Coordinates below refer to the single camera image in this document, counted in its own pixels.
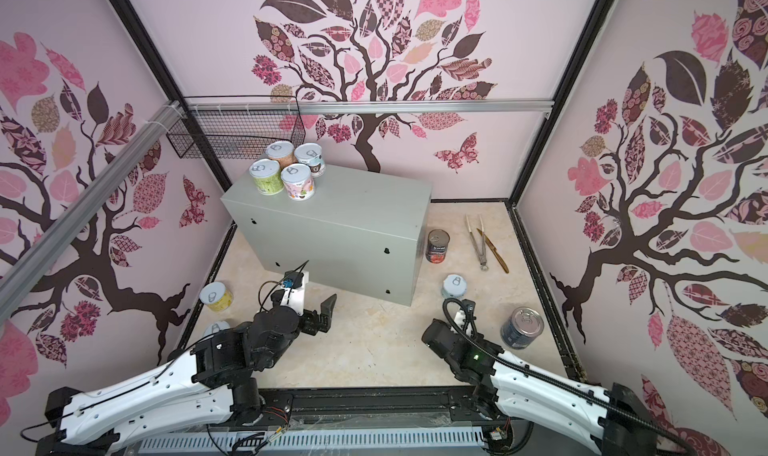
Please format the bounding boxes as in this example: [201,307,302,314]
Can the teal label coconut can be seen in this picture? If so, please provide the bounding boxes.
[294,143,326,178]

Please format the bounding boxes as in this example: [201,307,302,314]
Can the left aluminium rail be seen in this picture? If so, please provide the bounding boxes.
[1,101,183,321]

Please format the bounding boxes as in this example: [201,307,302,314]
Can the black wire mesh basket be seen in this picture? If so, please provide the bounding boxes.
[166,96,307,160]

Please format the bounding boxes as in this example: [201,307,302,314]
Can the metal tongs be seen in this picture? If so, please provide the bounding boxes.
[465,215,488,271]

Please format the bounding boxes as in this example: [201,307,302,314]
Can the blue label tin can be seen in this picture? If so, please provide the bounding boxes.
[500,307,544,350]

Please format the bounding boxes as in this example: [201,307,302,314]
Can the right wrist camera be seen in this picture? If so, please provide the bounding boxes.
[454,309,476,337]

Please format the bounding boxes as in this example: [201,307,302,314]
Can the pink label can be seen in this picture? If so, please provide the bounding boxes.
[281,163,315,201]

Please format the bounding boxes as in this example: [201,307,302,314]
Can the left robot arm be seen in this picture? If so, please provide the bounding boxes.
[36,296,337,455]

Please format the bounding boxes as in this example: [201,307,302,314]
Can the red tomato can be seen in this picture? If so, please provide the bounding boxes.
[425,229,450,264]

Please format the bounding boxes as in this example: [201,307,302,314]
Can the orange label can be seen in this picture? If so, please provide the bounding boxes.
[265,141,297,169]

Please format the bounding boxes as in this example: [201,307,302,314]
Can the wooden handled knife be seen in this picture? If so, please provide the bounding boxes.
[479,230,510,274]

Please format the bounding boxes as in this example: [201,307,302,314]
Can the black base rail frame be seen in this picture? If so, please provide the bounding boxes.
[113,383,631,456]

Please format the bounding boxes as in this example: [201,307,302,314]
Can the grey metal cabinet box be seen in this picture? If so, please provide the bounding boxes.
[221,165,432,306]

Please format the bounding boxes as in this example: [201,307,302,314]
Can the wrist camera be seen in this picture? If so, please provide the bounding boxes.
[454,309,476,337]
[279,270,309,316]

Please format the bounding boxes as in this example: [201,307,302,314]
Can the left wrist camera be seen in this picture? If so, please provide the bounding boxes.
[279,270,309,316]

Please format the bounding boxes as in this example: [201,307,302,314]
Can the yellow label can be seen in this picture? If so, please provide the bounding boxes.
[198,281,233,312]

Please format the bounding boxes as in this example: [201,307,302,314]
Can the white slotted cable duct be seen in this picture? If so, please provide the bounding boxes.
[136,427,486,455]

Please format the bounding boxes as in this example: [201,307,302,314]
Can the green label can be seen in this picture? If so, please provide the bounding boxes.
[249,159,284,196]

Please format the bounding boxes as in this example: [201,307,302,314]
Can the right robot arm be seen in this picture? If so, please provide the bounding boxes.
[422,319,696,455]

